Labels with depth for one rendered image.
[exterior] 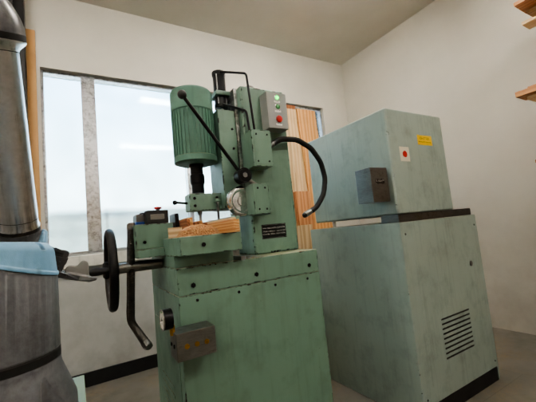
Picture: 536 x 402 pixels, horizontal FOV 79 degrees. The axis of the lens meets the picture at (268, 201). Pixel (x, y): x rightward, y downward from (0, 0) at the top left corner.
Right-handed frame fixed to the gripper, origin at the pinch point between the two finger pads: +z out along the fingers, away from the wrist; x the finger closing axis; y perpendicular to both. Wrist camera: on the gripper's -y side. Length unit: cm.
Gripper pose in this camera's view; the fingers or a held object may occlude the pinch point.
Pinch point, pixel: (91, 280)
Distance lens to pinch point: 117.8
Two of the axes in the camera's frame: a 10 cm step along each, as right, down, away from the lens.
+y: 2.1, -9.4, 2.6
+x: -5.0, 1.3, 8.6
